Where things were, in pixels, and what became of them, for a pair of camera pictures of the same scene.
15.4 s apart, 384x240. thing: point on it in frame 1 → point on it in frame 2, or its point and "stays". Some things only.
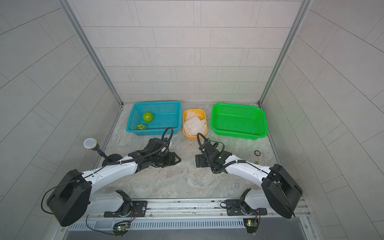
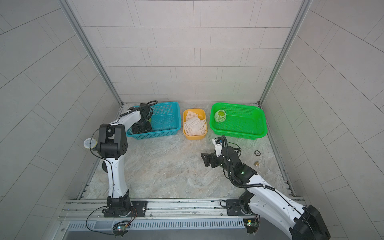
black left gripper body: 162,160 → 143,127
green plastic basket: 239,121 stays
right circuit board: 251,224 stays
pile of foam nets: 193,125 stays
